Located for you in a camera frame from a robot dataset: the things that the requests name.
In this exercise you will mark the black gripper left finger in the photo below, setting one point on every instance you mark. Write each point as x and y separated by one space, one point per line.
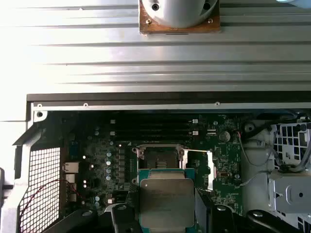
124 221

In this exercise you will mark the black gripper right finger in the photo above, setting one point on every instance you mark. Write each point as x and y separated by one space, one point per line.
218 223

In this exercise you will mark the CPU with silver top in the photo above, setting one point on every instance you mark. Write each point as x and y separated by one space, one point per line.
166 204

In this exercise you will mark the CPU socket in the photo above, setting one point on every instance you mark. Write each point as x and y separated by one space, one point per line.
158 155

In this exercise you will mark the green motherboard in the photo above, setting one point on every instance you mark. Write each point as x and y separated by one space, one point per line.
228 160

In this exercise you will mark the metal drive cage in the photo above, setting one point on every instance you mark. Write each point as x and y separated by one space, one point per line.
291 191

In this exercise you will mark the silver coin cell battery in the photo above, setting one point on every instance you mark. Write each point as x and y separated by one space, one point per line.
224 136

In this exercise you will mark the silver board screw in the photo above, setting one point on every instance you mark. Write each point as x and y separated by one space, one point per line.
215 123

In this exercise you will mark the black PC case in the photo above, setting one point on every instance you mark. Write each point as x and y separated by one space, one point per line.
145 105

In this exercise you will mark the square brown base plate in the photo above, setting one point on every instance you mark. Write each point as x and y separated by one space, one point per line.
145 28

